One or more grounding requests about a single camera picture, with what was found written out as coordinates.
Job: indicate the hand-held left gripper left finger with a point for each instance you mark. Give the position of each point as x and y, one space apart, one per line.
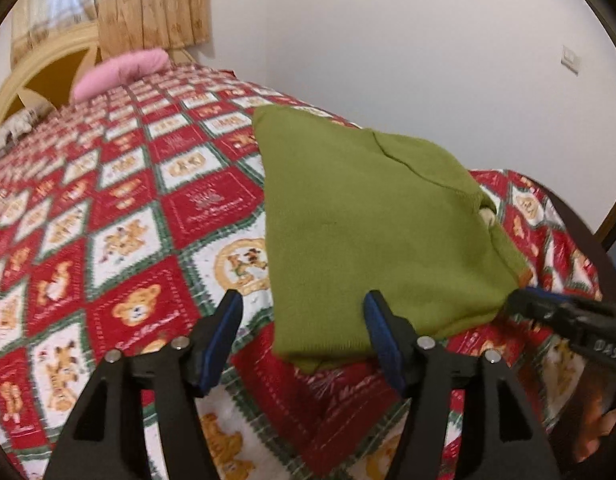
215 345

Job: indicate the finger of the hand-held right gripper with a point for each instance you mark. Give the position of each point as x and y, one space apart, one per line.
592 342
547 305

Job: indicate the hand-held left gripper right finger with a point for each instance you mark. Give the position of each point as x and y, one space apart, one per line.
387 345

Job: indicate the green knitted sweater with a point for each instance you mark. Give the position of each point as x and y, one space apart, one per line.
363 220

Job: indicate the person's right hand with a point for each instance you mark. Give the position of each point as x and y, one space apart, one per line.
597 430

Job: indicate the dark wooden bed footboard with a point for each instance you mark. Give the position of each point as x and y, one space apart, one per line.
582 240

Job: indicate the red printed bear blanket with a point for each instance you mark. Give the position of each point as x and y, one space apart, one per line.
138 220

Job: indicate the pink pillow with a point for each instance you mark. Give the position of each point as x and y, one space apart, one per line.
123 70

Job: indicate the patterned grey pillow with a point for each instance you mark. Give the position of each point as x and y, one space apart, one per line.
18 125

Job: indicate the cream wooden bed headboard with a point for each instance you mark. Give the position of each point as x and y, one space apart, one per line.
18 80

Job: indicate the beige patterned curtain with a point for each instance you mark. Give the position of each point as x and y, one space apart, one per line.
153 5

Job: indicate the white wall switch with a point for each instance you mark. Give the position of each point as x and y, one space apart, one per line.
571 58

